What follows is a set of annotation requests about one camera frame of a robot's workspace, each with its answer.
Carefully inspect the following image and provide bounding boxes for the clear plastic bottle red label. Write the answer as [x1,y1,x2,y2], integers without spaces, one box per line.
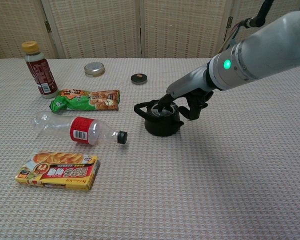
[33,110,128,146]

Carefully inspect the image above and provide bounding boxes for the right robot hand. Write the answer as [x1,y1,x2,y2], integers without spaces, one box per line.
[156,62,215,122]

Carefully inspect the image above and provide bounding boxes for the black teapot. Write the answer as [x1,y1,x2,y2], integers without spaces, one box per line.
[133,99,185,137]

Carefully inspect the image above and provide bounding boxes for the black teapot lid orange knob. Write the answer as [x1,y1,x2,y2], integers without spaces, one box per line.
[130,72,148,86]

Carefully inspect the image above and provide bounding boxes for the woven rattan folding screen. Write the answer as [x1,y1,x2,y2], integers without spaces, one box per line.
[0,0,300,60]

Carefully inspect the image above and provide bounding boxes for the yellow curry box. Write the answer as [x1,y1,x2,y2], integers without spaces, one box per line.
[15,151,101,192]

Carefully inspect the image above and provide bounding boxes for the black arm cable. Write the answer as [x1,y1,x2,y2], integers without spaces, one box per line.
[248,0,276,28]

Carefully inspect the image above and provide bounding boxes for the round metal jar lid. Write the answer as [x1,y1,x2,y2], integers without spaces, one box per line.
[84,61,106,78]

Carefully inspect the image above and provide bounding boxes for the beige woven tablecloth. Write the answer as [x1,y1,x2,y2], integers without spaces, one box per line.
[0,57,300,240]

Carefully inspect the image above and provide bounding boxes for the green snack packet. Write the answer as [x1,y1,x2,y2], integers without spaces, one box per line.
[49,88,121,114]

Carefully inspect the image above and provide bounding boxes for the red-labelled sauce bottle yellow cap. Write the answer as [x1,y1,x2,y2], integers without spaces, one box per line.
[21,40,59,100]

